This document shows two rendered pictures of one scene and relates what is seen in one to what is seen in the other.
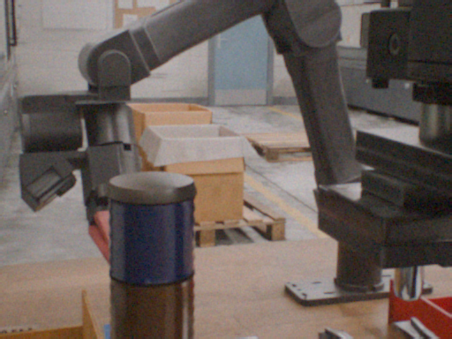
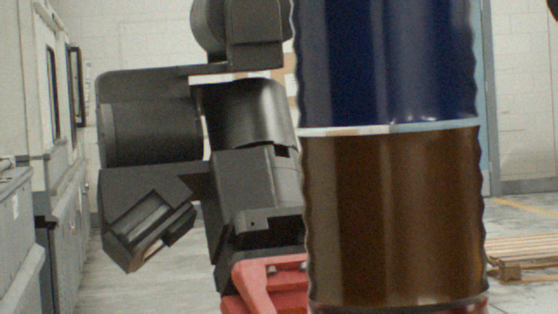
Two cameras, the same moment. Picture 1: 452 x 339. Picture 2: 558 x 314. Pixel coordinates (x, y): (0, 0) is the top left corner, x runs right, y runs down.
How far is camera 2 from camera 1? 12 cm
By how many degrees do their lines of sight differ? 11
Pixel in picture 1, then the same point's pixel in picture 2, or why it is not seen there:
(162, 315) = (422, 197)
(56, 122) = (157, 113)
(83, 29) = not seen: hidden behind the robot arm
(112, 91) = (251, 52)
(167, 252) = (423, 53)
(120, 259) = (323, 84)
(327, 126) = not seen: outside the picture
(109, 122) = (248, 110)
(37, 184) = (130, 221)
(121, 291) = (328, 154)
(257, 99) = not seen: hidden behind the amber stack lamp
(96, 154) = (228, 163)
